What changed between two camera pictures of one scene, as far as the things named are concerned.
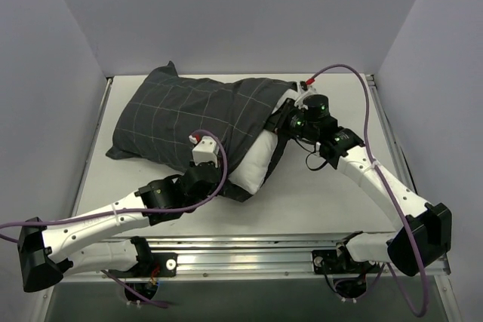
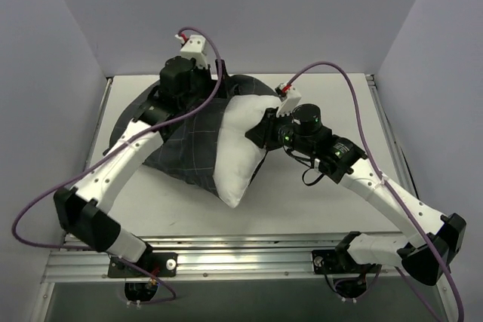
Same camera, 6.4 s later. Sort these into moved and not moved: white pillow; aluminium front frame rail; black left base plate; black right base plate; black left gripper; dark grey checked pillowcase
Moved: dark grey checked pillowcase; white pillow; black left gripper
Not moved: aluminium front frame rail; black right base plate; black left base plate
